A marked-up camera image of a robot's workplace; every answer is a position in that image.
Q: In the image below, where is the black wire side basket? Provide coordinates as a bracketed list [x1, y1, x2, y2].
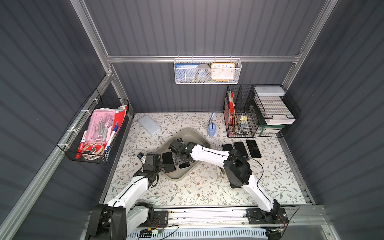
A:
[57, 90, 130, 165]

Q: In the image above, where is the yellow utility knife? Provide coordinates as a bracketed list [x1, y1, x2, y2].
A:
[232, 115, 238, 130]

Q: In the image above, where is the checked notebook stack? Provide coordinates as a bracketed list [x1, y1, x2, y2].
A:
[254, 86, 296, 126]

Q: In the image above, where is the light blue case phone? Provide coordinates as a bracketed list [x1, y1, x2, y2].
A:
[179, 163, 191, 169]

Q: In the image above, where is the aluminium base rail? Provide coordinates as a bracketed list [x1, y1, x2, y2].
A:
[89, 204, 328, 240]

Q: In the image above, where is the red folder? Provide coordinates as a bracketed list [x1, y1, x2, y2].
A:
[226, 91, 235, 125]

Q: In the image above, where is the pink pencil case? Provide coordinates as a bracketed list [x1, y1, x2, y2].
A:
[86, 109, 116, 145]

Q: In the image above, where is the pink case phone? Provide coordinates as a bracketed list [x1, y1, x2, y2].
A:
[162, 152, 176, 174]

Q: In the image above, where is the white flat case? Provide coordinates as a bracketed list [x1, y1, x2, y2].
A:
[138, 115, 161, 136]

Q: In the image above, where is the blue box in basket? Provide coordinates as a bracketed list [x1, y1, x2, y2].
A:
[174, 63, 199, 84]

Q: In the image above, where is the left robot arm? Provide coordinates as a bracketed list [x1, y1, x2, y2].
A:
[85, 153, 164, 240]

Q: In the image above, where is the dark purple case phone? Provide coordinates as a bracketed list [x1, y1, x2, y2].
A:
[222, 144, 233, 152]

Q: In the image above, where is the white wire wall basket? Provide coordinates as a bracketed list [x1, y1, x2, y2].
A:
[174, 57, 243, 85]

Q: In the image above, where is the yellow alarm clock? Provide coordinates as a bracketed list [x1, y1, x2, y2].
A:
[211, 63, 236, 81]

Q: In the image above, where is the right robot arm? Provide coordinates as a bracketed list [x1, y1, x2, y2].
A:
[169, 139, 287, 223]

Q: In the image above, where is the beige storage box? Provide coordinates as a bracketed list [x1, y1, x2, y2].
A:
[155, 129, 211, 181]

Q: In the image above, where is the black wire desk organizer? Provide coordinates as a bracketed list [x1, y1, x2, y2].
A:
[223, 84, 301, 138]

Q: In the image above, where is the grey tape roll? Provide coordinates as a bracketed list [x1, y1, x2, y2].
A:
[195, 64, 211, 83]

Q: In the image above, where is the cream case phone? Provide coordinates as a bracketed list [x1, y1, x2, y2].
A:
[234, 142, 249, 157]

